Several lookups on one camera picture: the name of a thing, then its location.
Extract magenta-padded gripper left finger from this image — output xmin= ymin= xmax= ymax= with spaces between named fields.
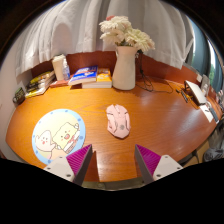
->
xmin=43 ymin=143 xmax=94 ymax=187

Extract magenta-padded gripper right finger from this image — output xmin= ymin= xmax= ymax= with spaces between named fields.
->
xmin=134 ymin=143 xmax=184 ymax=185

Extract pink computer mouse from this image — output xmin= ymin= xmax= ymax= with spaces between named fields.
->
xmin=105 ymin=104 xmax=132 ymax=140

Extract round cartoon mouse pad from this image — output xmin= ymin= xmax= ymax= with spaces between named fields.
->
xmin=31 ymin=108 xmax=87 ymax=166

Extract white notepad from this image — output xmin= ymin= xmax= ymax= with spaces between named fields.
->
xmin=199 ymin=104 xmax=219 ymax=124

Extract black pen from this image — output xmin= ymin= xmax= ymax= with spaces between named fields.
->
xmin=179 ymin=88 xmax=190 ymax=104

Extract white and yellow book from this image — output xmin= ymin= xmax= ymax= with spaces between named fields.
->
xmin=24 ymin=81 xmax=54 ymax=99

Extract white open laptop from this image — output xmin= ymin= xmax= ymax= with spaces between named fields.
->
xmin=183 ymin=79 xmax=208 ymax=107

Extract dark red book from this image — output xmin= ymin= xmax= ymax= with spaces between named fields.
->
xmin=49 ymin=79 xmax=71 ymax=89

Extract dark green mug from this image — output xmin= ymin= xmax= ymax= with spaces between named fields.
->
xmin=12 ymin=87 xmax=27 ymax=105

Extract black spine book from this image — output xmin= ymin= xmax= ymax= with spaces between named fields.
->
xmin=26 ymin=75 xmax=56 ymax=92

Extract orange yellow cover book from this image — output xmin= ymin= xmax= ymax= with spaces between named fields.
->
xmin=81 ymin=67 xmax=113 ymax=89

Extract cream lidded tumbler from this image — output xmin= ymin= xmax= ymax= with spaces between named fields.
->
xmin=51 ymin=54 xmax=68 ymax=82

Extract white ceramic jug vase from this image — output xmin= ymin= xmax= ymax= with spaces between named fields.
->
xmin=111 ymin=45 xmax=139 ymax=91

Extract dark teal curtain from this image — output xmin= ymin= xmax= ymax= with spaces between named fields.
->
xmin=184 ymin=16 xmax=224 ymax=93

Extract white pleated curtain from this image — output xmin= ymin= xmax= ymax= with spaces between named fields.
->
xmin=14 ymin=0 xmax=195 ymax=78

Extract black cable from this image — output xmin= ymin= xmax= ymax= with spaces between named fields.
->
xmin=134 ymin=49 xmax=175 ymax=94

